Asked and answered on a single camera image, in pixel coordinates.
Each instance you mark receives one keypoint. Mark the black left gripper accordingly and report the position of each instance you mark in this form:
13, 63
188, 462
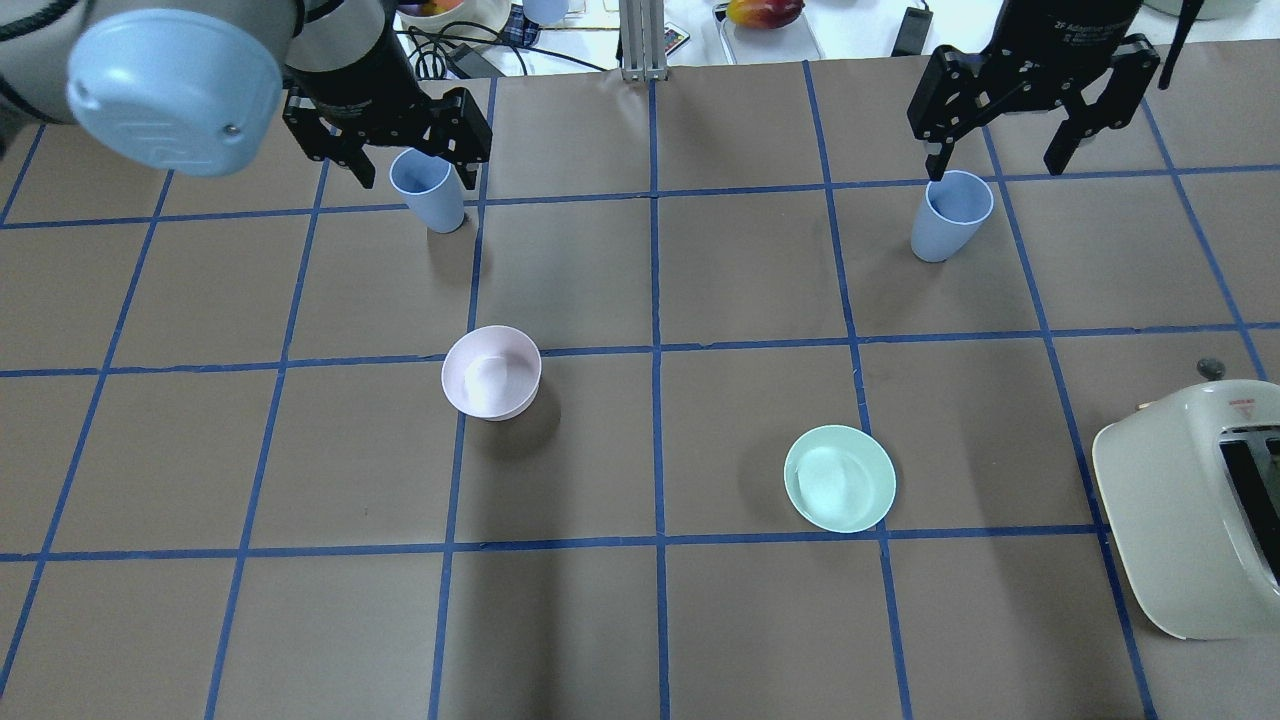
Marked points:
362, 72

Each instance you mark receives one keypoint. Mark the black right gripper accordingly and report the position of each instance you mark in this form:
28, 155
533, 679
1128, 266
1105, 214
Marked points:
1062, 35

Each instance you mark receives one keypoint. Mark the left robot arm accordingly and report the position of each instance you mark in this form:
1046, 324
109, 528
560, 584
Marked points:
193, 86

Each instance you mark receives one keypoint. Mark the blue cup near right arm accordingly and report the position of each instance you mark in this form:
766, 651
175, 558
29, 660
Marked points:
951, 212

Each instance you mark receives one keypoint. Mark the white bowl of blocks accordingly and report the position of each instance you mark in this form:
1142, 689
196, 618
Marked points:
476, 20

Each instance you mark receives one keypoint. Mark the black power adapter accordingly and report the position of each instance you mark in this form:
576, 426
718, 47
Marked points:
913, 31

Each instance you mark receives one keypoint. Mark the pale blue cup on desk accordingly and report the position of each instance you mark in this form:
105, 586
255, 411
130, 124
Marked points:
546, 13

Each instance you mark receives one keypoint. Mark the pink bowl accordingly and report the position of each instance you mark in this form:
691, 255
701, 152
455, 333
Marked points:
492, 373

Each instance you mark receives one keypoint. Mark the red yellow mango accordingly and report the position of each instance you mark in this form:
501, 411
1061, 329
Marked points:
764, 14

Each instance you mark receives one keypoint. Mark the small remote control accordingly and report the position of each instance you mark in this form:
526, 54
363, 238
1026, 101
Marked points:
674, 38

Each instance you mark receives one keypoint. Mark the green bowl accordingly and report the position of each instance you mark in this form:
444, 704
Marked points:
840, 479

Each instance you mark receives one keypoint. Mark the cream toaster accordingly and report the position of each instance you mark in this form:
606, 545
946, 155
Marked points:
1189, 484

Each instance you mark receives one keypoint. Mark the aluminium frame post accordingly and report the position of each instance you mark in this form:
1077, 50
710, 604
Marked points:
643, 41

